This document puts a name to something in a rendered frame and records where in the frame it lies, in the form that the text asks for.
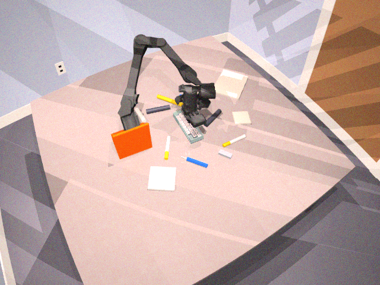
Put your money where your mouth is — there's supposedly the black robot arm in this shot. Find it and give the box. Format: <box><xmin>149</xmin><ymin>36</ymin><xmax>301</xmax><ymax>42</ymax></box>
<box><xmin>118</xmin><ymin>34</ymin><xmax>216</xmax><ymax>131</ymax></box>

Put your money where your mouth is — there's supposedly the blue tapered rod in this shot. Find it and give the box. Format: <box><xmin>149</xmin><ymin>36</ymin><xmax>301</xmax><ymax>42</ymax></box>
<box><xmin>183</xmin><ymin>157</ymin><xmax>208</xmax><ymax>168</ymax></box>

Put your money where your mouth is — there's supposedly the white keyboard with letter keys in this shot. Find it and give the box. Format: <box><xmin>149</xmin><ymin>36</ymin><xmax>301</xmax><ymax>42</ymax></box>
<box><xmin>173</xmin><ymin>110</ymin><xmax>204</xmax><ymax>144</ymax></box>

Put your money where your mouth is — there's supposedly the white rectangular block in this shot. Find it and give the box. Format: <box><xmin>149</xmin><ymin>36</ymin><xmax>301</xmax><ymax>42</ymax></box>
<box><xmin>218</xmin><ymin>149</ymin><xmax>233</xmax><ymax>159</ymax></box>

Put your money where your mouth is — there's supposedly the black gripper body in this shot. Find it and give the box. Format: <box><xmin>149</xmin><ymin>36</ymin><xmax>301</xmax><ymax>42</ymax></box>
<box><xmin>175</xmin><ymin>94</ymin><xmax>207</xmax><ymax>128</ymax></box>

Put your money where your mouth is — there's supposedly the yellow cylindrical rod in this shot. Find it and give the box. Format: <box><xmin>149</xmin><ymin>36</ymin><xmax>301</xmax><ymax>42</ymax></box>
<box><xmin>157</xmin><ymin>95</ymin><xmax>183</xmax><ymax>107</ymax></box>

